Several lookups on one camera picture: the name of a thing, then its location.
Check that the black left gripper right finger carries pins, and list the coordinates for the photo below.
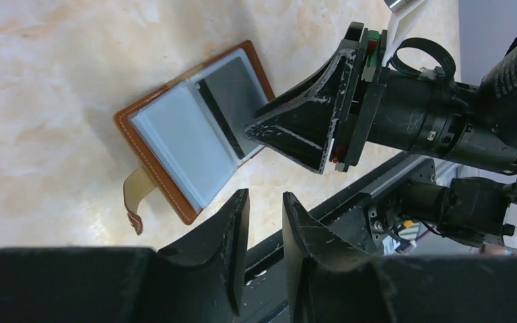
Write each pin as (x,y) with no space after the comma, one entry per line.
(329,280)

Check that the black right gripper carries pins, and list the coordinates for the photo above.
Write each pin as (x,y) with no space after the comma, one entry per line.
(392,105)

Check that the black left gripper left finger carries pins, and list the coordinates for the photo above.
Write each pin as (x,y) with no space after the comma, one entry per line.
(197,278)

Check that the grey black credit card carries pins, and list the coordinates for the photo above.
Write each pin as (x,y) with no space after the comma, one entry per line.
(233,95)

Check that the brown leather card holder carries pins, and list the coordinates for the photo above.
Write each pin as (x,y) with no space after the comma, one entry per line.
(181,149)

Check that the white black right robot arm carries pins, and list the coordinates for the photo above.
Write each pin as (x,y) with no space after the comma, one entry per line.
(471,211)

